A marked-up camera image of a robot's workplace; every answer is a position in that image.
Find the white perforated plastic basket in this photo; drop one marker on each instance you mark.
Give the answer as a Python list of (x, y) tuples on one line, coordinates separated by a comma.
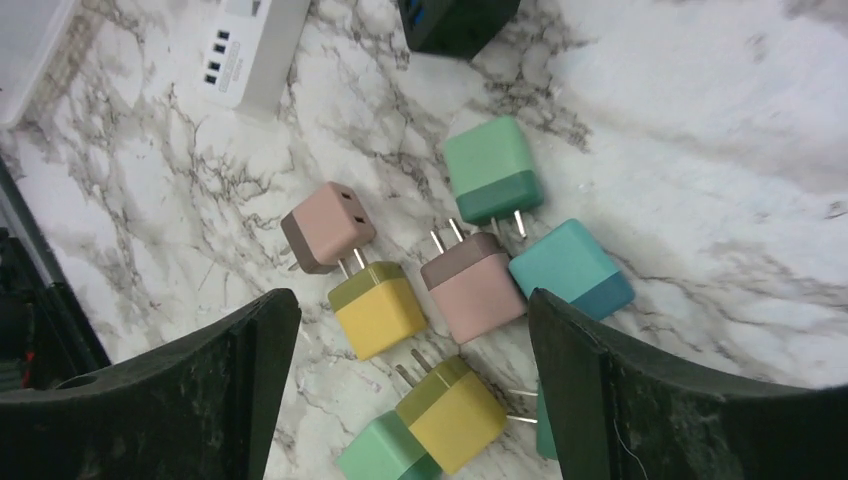
[(31, 33)]

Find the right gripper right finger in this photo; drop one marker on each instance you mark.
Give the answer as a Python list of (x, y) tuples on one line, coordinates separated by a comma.
[(620, 408)]

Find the green plug adapter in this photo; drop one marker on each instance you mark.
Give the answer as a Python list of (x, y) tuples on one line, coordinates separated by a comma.
[(492, 173), (545, 444)]

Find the teal adapter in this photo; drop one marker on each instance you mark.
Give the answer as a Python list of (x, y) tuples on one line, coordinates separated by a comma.
[(572, 265)]

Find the black power strip front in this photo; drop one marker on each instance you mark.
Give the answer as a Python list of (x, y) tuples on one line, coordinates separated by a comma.
[(457, 29)]

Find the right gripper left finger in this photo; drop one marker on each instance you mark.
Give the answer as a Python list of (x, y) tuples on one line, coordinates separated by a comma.
[(203, 406)]

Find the pink plug adapter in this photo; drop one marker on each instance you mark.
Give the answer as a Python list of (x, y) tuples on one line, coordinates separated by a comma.
[(326, 227)]

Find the white power strip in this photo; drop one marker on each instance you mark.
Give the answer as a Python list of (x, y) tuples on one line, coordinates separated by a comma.
[(249, 53)]

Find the yellow plug adapter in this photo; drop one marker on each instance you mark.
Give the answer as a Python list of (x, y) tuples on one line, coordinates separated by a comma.
[(376, 307)]

